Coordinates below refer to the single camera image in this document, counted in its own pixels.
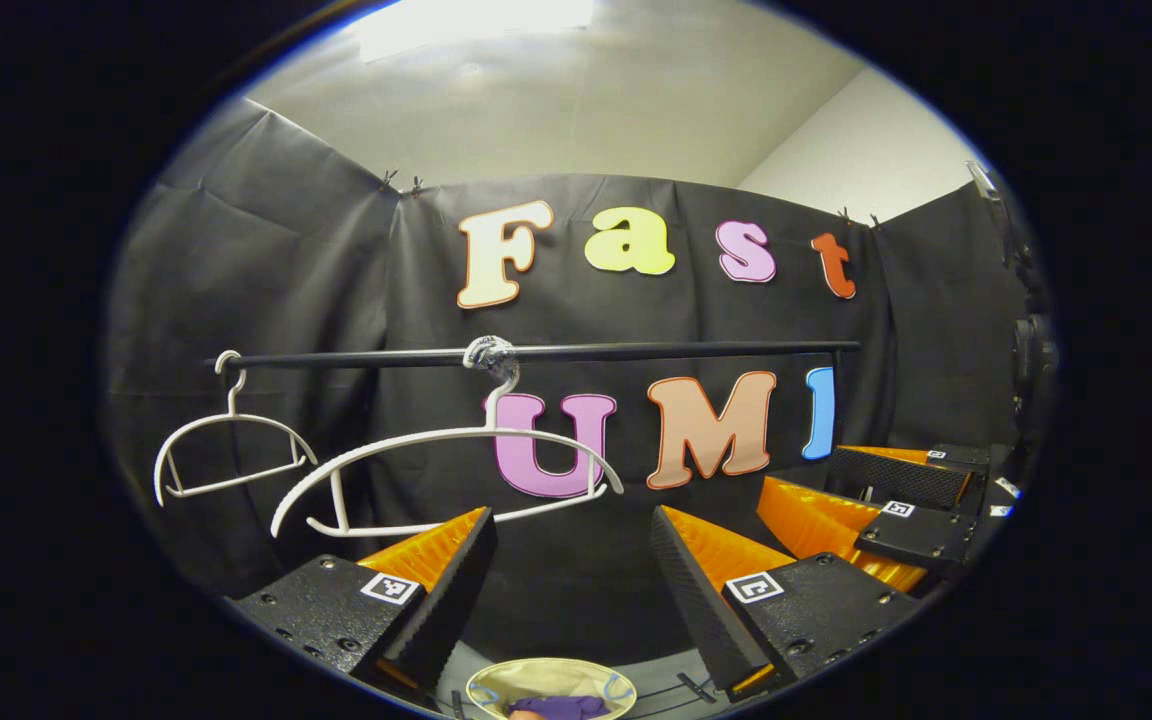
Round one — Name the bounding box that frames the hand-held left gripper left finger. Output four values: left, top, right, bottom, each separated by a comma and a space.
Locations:
226, 505, 499, 701

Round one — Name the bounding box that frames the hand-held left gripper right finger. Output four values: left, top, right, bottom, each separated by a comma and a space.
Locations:
649, 503, 922, 701

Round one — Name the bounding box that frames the cream laundry hamper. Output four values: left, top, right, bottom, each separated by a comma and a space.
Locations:
464, 657, 639, 720

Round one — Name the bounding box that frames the purple shirt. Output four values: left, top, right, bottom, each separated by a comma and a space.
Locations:
506, 695, 612, 720

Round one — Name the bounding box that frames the white hanger with taped hook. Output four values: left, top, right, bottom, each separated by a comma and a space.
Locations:
269, 335, 627, 541

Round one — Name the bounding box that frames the black clothes rack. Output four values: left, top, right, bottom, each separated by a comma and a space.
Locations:
204, 340, 862, 471

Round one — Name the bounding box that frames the white plastic hanger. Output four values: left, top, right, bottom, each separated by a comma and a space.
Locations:
153, 350, 320, 508

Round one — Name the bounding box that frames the black backdrop cloth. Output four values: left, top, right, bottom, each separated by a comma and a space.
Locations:
101, 98, 1037, 681

